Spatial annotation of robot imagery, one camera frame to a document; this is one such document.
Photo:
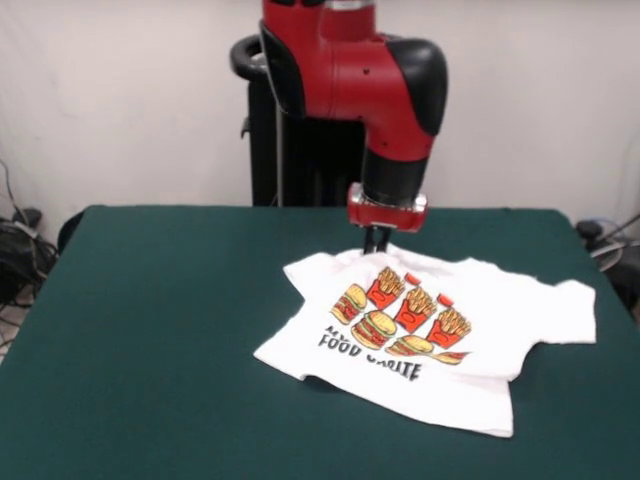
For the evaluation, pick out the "white printed t-shirt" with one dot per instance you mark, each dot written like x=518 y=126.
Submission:
x=500 y=310

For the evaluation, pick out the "black power adapter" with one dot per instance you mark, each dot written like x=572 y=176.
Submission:
x=30 y=216
x=590 y=229

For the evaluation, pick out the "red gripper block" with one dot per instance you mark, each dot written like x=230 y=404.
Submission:
x=385 y=217

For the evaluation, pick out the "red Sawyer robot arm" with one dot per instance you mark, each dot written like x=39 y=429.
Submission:
x=350 y=75

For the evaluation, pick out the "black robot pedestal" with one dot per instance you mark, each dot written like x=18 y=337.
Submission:
x=300 y=165

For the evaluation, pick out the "dark green table cloth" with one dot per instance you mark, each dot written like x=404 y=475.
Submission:
x=150 y=350

